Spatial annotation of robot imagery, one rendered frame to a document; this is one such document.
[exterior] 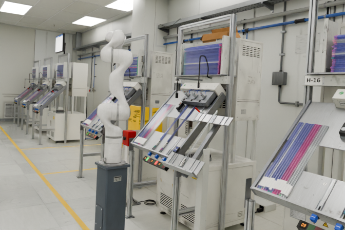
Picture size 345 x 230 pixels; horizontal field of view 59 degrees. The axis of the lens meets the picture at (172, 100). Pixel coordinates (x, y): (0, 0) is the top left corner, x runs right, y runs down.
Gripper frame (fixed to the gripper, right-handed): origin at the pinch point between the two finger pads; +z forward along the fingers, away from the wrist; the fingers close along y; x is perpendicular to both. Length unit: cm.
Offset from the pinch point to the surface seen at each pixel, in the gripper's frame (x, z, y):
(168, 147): -55, 2, 75
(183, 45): 51, -21, 54
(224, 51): 11, -61, 79
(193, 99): -10, -17, 79
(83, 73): 270, 311, -58
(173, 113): -11, 9, 73
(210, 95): -14, -33, 87
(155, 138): -39, 19, 67
